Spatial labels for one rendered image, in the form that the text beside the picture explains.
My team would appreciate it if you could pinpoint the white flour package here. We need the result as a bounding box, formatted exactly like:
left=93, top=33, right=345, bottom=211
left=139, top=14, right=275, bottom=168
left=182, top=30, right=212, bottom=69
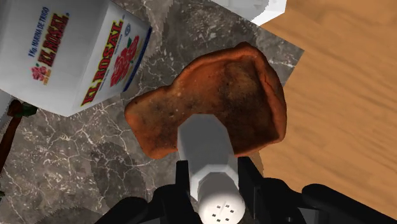
left=0, top=0, right=153, bottom=117

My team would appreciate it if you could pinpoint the dark red bottle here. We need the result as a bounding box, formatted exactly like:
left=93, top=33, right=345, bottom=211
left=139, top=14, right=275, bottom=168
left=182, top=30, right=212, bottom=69
left=0, top=99, right=39, bottom=174

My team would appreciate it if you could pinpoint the white box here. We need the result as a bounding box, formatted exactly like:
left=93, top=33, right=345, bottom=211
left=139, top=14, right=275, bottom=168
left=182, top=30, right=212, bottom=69
left=211, top=0, right=288, bottom=27

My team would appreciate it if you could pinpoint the white salt shaker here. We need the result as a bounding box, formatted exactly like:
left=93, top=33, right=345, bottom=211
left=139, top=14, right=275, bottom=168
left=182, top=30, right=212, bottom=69
left=177, top=113, right=246, bottom=224

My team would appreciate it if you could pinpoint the brown toast slice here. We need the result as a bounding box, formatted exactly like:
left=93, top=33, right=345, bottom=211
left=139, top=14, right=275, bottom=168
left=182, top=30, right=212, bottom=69
left=124, top=41, right=288, bottom=160

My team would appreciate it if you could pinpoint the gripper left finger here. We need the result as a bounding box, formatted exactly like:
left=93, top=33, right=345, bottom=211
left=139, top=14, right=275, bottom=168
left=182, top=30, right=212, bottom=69
left=94, top=160, right=203, bottom=224

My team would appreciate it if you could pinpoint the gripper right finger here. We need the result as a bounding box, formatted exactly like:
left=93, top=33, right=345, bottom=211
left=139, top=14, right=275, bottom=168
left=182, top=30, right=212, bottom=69
left=237, top=156, right=397, bottom=224

